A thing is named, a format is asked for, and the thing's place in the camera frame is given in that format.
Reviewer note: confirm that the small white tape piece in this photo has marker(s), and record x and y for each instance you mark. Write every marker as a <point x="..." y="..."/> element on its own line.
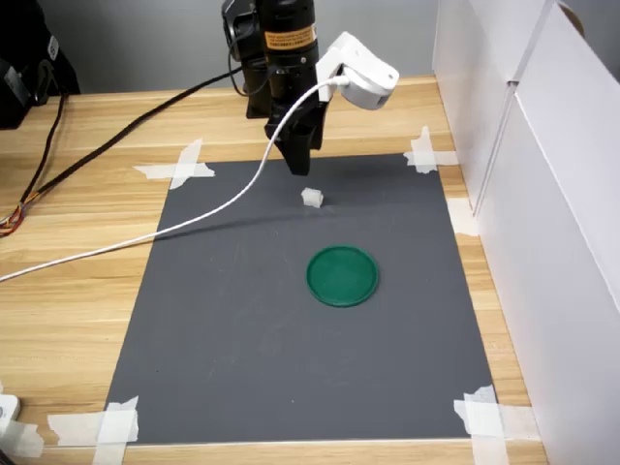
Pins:
<point x="462" y="217"/>

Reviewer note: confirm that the crumpled white tape piece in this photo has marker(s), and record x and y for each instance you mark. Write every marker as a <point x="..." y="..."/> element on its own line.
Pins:
<point x="24" y="441"/>

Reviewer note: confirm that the dark grey mat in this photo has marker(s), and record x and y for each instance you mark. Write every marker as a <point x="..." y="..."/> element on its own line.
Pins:
<point x="271" y="349"/>

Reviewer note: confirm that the white camera box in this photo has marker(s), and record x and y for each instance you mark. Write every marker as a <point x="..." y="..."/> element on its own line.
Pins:
<point x="365" y="72"/>

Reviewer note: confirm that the black bag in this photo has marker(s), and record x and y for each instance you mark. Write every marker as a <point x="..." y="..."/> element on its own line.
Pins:
<point x="29" y="58"/>

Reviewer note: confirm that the white tape cross patch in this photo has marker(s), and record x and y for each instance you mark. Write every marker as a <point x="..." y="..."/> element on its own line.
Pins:
<point x="426" y="156"/>
<point x="484" y="421"/>
<point x="181" y="167"/>
<point x="114" y="426"/>

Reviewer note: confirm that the small white plastic terminal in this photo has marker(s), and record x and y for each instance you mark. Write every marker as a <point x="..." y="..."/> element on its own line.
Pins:
<point x="312" y="197"/>

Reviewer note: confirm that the white partition panel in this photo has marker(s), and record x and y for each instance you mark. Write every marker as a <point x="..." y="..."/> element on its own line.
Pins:
<point x="465" y="72"/>
<point x="557" y="242"/>

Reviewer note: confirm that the round green lid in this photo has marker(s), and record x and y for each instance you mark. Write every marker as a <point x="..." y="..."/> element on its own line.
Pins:
<point x="342" y="276"/>

